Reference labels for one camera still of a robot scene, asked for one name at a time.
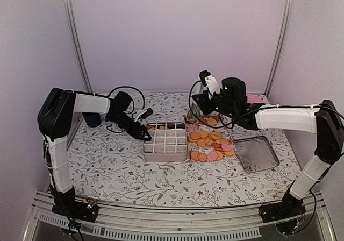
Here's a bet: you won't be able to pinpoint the metal tin with white dividers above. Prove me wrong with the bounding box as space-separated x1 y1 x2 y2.
143 122 188 162

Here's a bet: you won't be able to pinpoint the floral tablecloth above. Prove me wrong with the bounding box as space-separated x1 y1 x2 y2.
67 93 301 207

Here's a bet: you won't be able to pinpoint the dark blue cup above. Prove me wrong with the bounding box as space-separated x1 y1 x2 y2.
82 112 102 128

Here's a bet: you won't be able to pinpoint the silver tin lid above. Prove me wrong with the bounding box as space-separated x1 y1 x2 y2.
234 136 280 174

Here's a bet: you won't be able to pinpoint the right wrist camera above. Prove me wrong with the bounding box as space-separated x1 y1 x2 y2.
199 70 221 99

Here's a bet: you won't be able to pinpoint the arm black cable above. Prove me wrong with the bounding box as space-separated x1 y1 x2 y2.
188 80 234 129
107 86 146 115

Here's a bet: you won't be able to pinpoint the aluminium front rail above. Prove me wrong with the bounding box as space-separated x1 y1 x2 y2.
23 192 337 240

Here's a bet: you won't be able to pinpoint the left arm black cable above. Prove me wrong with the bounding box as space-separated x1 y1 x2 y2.
107 86 146 115

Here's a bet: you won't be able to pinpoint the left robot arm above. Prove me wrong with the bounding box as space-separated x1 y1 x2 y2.
37 87 152 216

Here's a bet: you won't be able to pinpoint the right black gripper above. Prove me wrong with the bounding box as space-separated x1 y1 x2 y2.
193 89 237 119

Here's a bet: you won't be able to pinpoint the left aluminium frame post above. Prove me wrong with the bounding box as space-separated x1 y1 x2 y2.
63 0 93 93

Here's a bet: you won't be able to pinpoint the pink round cookie right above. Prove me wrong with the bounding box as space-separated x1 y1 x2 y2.
221 144 232 152

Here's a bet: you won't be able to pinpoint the pink plate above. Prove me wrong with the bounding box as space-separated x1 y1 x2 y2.
247 94 264 104

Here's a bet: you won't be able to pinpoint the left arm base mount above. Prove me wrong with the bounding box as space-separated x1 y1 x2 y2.
52 199 99 223

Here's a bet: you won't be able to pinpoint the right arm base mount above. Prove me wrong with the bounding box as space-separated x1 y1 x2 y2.
258 198 306 223

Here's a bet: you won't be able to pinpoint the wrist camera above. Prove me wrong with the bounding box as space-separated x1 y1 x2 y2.
199 70 221 99
133 108 153 122

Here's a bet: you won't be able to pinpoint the aluminium frame post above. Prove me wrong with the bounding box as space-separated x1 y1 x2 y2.
63 0 93 93
264 0 293 97

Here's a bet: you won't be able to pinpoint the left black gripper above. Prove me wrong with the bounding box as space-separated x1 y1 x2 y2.
109 112 152 141

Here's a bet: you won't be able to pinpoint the metal serving tongs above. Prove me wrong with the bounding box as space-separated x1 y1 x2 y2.
185 103 203 122

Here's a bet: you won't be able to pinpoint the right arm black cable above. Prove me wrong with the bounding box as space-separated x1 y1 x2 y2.
188 80 234 129

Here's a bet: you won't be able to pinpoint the right aluminium frame post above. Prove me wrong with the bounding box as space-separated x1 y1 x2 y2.
264 0 293 97

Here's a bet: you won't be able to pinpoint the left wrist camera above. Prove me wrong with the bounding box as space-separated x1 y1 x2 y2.
133 108 153 122

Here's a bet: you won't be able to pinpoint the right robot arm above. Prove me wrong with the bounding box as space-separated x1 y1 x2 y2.
188 71 343 217

